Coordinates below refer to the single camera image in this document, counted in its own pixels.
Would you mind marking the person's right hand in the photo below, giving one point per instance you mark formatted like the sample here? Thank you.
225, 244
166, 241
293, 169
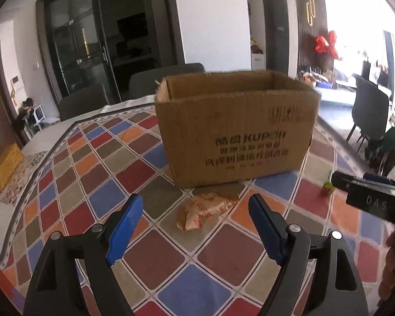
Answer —
393, 270

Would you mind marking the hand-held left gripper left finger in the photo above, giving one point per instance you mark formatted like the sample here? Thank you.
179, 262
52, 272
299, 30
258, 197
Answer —
126, 227

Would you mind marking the brown cardboard box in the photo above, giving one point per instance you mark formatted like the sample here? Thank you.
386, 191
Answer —
223, 131

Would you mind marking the patterned floor mat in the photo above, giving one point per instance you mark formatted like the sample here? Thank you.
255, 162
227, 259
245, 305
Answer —
23, 177

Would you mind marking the small green orange lollipop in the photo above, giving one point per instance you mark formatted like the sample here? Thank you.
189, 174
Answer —
327, 187

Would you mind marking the white table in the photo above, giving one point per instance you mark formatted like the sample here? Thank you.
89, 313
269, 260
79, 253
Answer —
337, 95

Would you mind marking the grey dining chair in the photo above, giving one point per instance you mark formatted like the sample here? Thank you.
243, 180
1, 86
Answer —
164, 79
84, 102

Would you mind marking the small white stool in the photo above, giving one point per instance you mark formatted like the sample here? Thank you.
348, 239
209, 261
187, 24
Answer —
39, 115

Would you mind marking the dark interior door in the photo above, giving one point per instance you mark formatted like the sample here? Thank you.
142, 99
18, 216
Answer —
276, 29

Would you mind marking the gold wall ornament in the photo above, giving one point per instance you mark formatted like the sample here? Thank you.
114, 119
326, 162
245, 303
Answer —
310, 10

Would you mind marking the black framed glass door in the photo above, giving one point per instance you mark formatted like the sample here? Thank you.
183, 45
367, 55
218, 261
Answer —
75, 39

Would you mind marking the red bow decoration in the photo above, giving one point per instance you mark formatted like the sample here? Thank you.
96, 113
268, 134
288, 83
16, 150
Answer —
327, 46

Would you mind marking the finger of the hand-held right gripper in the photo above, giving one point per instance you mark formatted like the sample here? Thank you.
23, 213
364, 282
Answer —
368, 200
380, 177

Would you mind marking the tan orange snack bag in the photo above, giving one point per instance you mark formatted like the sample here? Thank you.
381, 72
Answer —
200, 210

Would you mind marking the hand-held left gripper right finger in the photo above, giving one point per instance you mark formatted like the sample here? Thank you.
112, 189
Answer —
266, 230

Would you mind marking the dark grey armchair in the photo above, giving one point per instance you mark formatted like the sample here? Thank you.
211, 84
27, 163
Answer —
370, 105

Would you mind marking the colourful checked tablecloth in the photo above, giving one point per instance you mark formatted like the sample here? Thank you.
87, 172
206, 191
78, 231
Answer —
151, 253

